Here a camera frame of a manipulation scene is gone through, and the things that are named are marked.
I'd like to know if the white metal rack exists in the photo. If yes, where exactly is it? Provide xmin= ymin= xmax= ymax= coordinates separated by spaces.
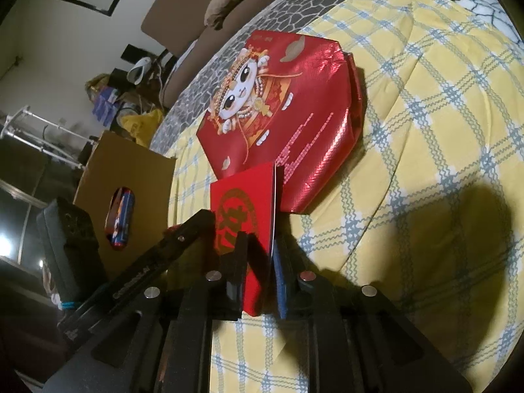
xmin=0 ymin=106 xmax=101 ymax=168

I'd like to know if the black box speaker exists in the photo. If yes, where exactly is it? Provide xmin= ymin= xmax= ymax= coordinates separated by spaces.
xmin=122 ymin=44 xmax=154 ymax=66
xmin=108 ymin=69 xmax=132 ymax=91

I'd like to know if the gold foil bag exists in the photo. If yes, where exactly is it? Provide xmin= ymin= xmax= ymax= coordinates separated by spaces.
xmin=85 ymin=73 xmax=111 ymax=99

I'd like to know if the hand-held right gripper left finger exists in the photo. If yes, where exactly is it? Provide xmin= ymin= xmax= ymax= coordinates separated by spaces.
xmin=43 ymin=231 xmax=251 ymax=393

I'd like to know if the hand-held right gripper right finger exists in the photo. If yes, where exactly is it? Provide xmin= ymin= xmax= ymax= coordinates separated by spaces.
xmin=272 ymin=243 xmax=467 ymax=393

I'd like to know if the yellow plaid blanket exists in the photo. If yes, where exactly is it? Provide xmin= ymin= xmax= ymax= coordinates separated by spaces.
xmin=166 ymin=0 xmax=524 ymax=393

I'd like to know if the red octagonal gift box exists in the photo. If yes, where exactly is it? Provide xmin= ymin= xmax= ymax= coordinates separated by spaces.
xmin=196 ymin=30 xmax=364 ymax=215

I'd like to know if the red envelope with gold print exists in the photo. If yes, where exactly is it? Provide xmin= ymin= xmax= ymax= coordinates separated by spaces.
xmin=210 ymin=161 xmax=285 ymax=318

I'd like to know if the brown cardboard box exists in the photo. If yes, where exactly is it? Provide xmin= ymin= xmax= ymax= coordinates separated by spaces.
xmin=73 ymin=130 xmax=178 ymax=279

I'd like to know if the colourful snack packet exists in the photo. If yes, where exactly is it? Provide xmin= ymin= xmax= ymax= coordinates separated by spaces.
xmin=104 ymin=187 xmax=137 ymax=248

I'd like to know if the brown upholstered sofa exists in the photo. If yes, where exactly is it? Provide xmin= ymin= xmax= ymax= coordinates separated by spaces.
xmin=141 ymin=0 xmax=230 ymax=111

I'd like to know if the yellow plastic bag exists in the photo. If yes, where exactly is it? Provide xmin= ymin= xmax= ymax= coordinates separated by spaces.
xmin=119 ymin=108 xmax=164 ymax=146

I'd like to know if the stack of blue packets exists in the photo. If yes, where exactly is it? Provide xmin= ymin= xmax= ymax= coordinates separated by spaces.
xmin=92 ymin=86 xmax=119 ymax=121

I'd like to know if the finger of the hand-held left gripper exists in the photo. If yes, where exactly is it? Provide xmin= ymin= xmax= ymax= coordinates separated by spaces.
xmin=161 ymin=210 xmax=216 ymax=271

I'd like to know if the white rounded object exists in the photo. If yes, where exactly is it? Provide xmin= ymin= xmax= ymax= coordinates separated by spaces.
xmin=127 ymin=57 xmax=153 ymax=84

